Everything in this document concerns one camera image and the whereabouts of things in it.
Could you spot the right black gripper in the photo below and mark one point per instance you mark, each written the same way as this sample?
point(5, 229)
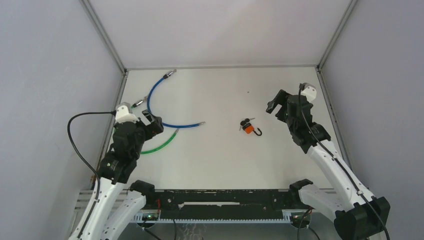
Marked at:
point(280, 99)

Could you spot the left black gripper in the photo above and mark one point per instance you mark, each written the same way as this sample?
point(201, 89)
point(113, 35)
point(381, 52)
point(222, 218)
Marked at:
point(154, 127)

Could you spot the blue cable lock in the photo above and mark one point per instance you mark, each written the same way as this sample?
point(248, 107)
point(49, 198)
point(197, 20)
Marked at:
point(149, 106)

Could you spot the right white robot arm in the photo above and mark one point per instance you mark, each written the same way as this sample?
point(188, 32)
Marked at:
point(355, 211)

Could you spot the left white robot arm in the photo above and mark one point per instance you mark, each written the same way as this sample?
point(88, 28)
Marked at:
point(99, 221)

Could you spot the orange padlock with keys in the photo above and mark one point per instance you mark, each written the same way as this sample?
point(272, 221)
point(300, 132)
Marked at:
point(248, 128)

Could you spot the green cable lock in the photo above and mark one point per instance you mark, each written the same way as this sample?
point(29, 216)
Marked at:
point(164, 144)

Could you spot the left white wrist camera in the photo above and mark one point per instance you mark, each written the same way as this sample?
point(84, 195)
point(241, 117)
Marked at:
point(124, 114)

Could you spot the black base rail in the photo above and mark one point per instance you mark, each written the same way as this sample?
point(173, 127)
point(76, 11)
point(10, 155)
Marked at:
point(244, 204)

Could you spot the white slotted cable duct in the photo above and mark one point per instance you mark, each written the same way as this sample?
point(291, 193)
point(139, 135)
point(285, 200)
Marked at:
point(283, 217)

